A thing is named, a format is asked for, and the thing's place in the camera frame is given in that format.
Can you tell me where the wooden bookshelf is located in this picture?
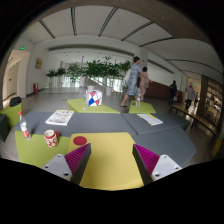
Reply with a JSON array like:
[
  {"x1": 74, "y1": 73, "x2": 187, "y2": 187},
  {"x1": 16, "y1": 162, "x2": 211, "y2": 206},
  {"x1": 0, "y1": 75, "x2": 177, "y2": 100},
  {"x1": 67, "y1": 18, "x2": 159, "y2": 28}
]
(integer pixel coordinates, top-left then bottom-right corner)
[{"x1": 197, "y1": 76, "x2": 223, "y2": 126}]

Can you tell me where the newspaper on grey cushion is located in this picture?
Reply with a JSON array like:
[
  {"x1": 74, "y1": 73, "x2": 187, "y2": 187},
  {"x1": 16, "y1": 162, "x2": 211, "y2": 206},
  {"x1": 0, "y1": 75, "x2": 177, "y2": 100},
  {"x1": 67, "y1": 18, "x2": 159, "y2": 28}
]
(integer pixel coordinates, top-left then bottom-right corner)
[{"x1": 45, "y1": 110, "x2": 74, "y2": 126}]

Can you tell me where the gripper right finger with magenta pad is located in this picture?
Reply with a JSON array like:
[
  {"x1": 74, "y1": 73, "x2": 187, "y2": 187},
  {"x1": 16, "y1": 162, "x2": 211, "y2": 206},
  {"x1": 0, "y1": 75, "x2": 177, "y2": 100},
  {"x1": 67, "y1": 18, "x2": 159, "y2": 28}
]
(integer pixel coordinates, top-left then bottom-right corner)
[{"x1": 132, "y1": 144, "x2": 181, "y2": 185}]

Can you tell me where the white cylindrical planter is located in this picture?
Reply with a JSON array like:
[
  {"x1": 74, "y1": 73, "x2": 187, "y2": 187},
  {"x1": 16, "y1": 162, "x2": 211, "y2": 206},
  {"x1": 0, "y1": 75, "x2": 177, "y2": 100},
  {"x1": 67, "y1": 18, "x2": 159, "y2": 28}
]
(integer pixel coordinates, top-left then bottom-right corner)
[{"x1": 106, "y1": 87, "x2": 112, "y2": 96}]

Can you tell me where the red round coaster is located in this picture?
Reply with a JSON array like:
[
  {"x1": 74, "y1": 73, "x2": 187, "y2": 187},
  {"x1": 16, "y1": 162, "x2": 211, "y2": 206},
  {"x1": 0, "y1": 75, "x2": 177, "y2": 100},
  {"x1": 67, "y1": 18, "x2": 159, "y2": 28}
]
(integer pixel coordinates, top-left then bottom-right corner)
[{"x1": 73, "y1": 136, "x2": 87, "y2": 146}]

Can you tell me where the small clear bottle far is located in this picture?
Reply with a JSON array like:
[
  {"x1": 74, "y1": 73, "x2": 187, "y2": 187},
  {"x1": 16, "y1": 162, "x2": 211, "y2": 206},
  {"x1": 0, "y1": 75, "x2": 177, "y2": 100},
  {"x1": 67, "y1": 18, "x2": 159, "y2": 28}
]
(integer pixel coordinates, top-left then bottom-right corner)
[{"x1": 136, "y1": 96, "x2": 140, "y2": 107}]

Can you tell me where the person in dark clothes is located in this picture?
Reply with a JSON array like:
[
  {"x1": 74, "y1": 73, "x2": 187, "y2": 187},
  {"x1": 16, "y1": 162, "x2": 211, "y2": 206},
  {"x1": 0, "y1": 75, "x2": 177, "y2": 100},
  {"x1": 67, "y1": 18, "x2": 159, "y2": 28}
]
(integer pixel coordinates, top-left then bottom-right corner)
[{"x1": 169, "y1": 80, "x2": 177, "y2": 105}]

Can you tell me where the woman in blue dress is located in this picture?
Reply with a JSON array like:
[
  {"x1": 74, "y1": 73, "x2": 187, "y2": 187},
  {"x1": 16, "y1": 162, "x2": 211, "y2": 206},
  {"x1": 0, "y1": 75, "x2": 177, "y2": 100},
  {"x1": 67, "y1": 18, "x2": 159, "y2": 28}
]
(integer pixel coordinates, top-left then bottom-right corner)
[{"x1": 121, "y1": 56, "x2": 142, "y2": 107}]

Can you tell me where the long wooden bench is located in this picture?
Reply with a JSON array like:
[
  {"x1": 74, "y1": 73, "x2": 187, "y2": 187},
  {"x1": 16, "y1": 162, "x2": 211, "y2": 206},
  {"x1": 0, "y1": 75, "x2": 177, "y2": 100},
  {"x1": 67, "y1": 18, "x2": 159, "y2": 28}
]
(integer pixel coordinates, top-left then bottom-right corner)
[{"x1": 169, "y1": 105, "x2": 217, "y2": 137}]

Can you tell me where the red and white mug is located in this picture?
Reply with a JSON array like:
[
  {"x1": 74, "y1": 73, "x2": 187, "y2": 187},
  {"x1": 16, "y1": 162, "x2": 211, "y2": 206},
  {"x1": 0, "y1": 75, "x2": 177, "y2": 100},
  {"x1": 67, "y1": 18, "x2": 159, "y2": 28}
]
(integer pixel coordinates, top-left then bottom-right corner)
[{"x1": 44, "y1": 129, "x2": 59, "y2": 148}]

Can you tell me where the person in pink top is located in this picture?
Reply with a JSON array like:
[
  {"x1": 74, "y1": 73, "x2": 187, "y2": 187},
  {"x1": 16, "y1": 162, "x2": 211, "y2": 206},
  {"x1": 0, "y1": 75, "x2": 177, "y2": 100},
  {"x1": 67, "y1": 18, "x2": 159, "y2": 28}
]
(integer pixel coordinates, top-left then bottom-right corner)
[{"x1": 140, "y1": 67, "x2": 151, "y2": 100}]

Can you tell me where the person in grey shirt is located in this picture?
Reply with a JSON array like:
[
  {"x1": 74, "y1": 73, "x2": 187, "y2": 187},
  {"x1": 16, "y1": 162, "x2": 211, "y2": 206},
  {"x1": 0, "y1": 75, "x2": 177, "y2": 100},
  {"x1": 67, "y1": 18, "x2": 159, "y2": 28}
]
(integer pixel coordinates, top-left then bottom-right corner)
[{"x1": 185, "y1": 84, "x2": 195, "y2": 110}]

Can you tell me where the row of potted plants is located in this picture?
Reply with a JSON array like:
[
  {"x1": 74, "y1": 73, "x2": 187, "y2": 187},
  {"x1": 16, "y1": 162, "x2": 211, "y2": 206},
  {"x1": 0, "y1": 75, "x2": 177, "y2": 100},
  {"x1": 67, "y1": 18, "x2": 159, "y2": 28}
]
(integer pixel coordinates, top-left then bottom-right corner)
[{"x1": 45, "y1": 55, "x2": 134, "y2": 89}]

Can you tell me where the red fire extinguisher box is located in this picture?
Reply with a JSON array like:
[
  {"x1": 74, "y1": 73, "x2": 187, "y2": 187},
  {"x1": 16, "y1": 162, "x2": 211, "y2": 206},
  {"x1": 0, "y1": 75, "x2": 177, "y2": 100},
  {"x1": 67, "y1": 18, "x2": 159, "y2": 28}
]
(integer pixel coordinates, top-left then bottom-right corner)
[{"x1": 33, "y1": 83, "x2": 38, "y2": 94}]

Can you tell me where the red blue white cube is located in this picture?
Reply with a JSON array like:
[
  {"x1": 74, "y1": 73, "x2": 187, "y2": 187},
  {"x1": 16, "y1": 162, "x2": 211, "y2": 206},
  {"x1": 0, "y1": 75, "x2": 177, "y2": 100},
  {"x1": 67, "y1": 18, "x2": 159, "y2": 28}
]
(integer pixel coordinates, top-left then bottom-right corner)
[{"x1": 85, "y1": 90, "x2": 102, "y2": 106}]

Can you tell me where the yellow and white booklet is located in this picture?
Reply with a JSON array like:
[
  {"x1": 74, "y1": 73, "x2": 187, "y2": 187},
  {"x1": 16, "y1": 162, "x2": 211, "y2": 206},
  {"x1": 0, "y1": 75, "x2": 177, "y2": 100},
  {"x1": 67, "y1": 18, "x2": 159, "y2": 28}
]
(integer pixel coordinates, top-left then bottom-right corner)
[{"x1": 139, "y1": 113, "x2": 162, "y2": 126}]

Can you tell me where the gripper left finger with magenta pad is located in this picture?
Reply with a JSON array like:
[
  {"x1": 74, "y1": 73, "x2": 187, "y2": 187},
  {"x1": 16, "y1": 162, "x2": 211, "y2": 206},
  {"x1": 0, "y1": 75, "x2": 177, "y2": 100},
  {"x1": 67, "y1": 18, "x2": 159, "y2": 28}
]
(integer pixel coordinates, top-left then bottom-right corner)
[{"x1": 42, "y1": 143, "x2": 91, "y2": 185}]

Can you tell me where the clear bottle with red label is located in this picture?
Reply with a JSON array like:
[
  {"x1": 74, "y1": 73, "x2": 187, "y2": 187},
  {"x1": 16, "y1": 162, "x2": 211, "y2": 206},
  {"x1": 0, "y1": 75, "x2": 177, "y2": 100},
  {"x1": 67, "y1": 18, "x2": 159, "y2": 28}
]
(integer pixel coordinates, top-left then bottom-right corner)
[{"x1": 18, "y1": 111, "x2": 31, "y2": 140}]

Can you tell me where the black chair back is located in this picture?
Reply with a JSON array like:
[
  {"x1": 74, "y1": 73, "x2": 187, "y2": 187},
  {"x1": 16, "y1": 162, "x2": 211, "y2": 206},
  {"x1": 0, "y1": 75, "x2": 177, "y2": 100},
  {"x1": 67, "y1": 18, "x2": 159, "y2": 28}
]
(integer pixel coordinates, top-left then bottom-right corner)
[{"x1": 10, "y1": 96, "x2": 22, "y2": 107}]

